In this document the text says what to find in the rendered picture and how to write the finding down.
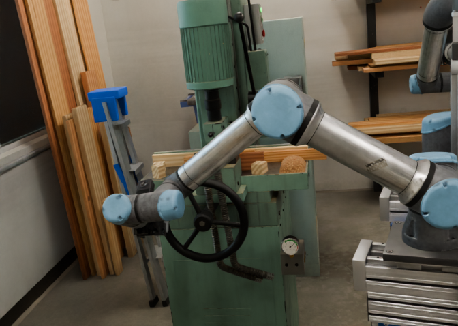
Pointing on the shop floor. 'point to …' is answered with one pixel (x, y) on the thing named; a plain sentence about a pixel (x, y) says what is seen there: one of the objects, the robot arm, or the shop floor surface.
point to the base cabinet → (276, 233)
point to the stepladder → (128, 175)
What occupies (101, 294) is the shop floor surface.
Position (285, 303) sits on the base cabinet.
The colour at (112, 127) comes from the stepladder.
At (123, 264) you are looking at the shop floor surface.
